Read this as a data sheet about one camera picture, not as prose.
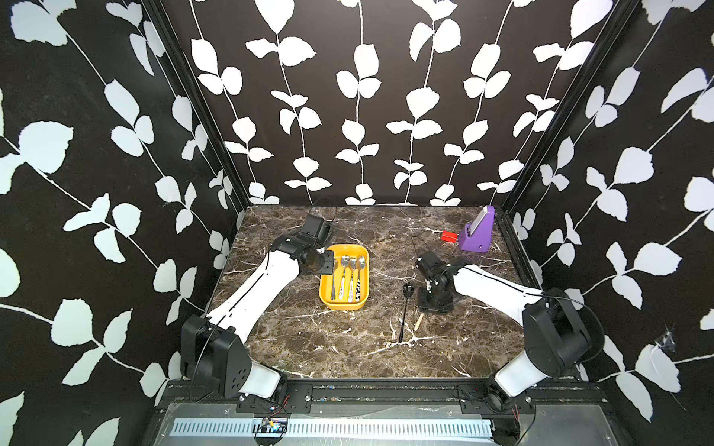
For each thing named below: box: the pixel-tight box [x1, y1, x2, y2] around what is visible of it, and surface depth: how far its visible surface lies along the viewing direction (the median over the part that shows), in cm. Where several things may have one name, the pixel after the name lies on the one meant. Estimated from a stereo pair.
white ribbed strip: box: [171, 418, 495, 440], surface depth 71 cm
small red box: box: [440, 230, 459, 244], surface depth 113 cm
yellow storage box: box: [318, 243, 371, 311], surface depth 98 cm
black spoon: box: [397, 282, 415, 343], surface depth 95 cm
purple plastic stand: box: [459, 205, 496, 253], surface depth 104 cm
